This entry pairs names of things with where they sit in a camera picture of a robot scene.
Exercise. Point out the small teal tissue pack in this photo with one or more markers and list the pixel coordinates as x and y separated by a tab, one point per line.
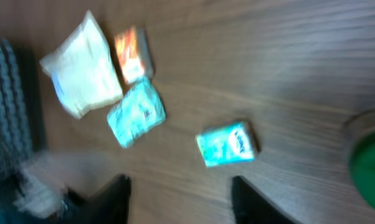
227	144

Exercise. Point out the beige glossy plastic package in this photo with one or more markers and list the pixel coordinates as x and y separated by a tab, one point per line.
82	71

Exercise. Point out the orange snack packet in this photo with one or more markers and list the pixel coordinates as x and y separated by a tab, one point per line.
133	55

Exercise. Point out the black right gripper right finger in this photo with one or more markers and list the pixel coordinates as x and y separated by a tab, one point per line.
251	206

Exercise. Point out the teal tissue pouch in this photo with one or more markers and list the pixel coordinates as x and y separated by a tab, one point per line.
139	111

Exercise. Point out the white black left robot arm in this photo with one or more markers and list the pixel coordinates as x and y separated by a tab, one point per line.
36	191

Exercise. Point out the dark grey mesh basket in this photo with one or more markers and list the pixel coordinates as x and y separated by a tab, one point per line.
21	123

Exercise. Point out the green lid white jar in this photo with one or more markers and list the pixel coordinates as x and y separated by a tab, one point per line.
359	147

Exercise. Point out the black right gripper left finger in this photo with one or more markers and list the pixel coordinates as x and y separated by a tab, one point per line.
109	206

